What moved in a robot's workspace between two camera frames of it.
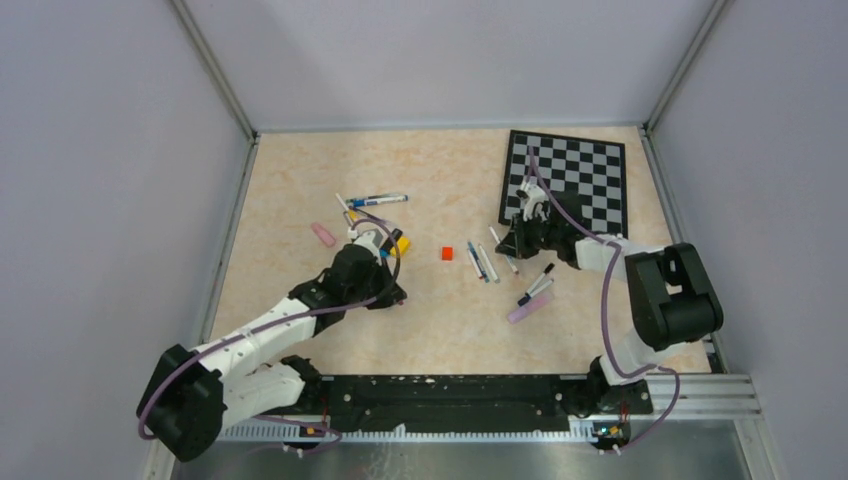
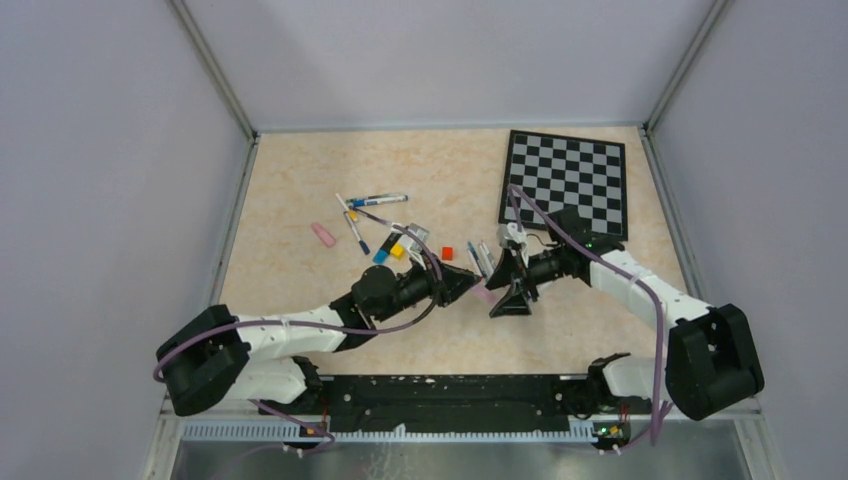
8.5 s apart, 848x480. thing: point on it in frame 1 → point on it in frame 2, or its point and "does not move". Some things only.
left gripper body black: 375,285 → 425,285
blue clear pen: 375,200 does not move
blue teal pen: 478,263 does not move
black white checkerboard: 593,170 does not move
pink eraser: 324,235 does not move
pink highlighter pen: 535,305 → 485,293
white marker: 486,259 does not move
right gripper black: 515,243 → 515,271
